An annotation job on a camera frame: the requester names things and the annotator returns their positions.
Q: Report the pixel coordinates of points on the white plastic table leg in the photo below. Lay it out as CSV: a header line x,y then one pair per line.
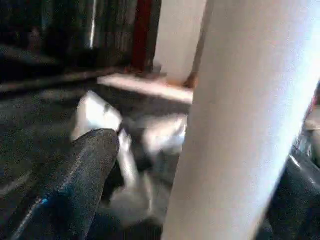
x,y
245,120

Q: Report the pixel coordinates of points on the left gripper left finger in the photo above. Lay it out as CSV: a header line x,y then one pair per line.
x,y
60,195

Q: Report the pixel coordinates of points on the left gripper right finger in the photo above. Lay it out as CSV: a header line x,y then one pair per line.
x,y
297,200

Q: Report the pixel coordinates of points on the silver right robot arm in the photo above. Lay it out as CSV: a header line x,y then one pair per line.
x,y
150,145

